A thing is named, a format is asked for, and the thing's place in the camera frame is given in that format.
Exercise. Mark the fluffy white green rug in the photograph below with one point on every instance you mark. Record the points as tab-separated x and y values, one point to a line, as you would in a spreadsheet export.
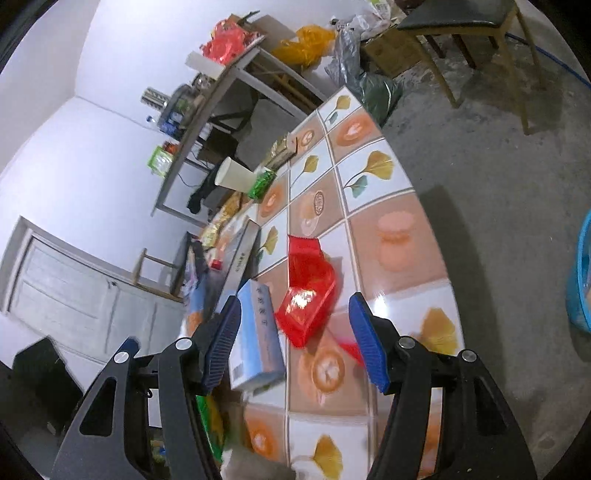
258	466

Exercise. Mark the red plastic piece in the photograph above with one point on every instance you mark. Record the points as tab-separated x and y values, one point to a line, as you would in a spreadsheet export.
351	351

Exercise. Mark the red plastic container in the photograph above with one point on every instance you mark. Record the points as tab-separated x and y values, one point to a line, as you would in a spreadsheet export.
309	277

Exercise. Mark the small green snack packet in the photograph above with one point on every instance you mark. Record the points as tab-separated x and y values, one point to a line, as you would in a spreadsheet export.
261	183

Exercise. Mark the clear plastic bag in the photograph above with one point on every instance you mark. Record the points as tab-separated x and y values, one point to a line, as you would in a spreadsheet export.
346	55

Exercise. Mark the large green snack bag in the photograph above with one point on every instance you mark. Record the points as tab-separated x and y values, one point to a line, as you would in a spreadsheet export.
210	424

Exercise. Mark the white panelled door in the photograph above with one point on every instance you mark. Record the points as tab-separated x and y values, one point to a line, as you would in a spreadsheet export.
69	295

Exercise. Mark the blue packets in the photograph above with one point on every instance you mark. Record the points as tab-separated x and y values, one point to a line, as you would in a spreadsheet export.
168	122

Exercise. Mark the white mattress blue edge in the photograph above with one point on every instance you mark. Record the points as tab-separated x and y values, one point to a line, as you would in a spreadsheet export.
545	55

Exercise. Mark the wooden chair black seat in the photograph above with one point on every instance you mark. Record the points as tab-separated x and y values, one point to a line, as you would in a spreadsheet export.
461	18

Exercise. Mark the dark printed flat box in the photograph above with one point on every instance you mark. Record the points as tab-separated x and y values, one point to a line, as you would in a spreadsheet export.
240	258

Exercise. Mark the white box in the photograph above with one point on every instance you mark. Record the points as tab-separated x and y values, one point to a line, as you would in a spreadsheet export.
201	64

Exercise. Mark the white paper cup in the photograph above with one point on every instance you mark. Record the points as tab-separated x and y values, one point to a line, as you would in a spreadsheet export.
233	175

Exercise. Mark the white plastic bag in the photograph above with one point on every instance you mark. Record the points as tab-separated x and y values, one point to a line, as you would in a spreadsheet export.
369	21

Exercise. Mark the wooden stool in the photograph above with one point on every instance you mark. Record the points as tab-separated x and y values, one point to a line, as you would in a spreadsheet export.
152	264

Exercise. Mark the dark green bag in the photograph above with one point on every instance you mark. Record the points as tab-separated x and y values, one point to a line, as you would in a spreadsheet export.
378	94

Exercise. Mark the green white packet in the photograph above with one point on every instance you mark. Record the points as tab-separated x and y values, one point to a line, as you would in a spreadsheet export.
159	161

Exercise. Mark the red plastic bag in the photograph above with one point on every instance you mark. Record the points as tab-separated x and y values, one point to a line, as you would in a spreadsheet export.
226	41

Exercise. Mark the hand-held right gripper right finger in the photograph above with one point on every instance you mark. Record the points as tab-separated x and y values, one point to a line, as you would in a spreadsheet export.
367	341

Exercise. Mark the gold foil snack packet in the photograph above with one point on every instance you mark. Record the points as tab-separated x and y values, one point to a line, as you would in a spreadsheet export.
213	233
229	206

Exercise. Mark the steel pot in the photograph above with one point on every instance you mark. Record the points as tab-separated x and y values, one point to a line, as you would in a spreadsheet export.
182	99

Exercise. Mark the white desk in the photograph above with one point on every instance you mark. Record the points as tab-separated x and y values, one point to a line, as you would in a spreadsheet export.
217	99

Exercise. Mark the black cloth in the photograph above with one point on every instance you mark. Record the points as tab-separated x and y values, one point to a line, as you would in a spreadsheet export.
201	196

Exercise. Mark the black case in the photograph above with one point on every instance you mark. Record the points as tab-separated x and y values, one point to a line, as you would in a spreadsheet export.
46	383

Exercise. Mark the steel canister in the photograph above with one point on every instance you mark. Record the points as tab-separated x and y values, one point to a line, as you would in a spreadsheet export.
154	97

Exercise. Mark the blue plastic basket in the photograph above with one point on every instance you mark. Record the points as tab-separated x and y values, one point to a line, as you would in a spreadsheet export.
579	286

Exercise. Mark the cardboard box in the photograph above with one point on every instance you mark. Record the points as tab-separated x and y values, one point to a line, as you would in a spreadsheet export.
392	53

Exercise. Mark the yellow plastic bag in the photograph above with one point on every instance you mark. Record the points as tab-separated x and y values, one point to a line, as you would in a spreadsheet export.
304	44

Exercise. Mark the gold snack box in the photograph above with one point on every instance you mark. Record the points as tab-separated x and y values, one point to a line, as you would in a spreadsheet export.
279	150

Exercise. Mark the light blue tissue box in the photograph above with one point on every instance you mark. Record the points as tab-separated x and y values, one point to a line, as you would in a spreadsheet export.
258	341

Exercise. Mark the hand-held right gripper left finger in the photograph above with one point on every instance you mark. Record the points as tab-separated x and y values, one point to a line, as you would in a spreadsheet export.
221	346

